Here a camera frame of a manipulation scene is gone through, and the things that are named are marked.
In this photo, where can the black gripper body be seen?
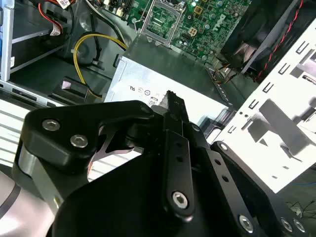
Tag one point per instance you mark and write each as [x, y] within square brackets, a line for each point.
[118, 209]

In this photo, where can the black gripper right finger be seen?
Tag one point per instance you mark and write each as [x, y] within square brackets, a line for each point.
[232, 192]

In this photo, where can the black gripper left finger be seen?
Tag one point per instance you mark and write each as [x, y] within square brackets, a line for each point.
[61, 148]

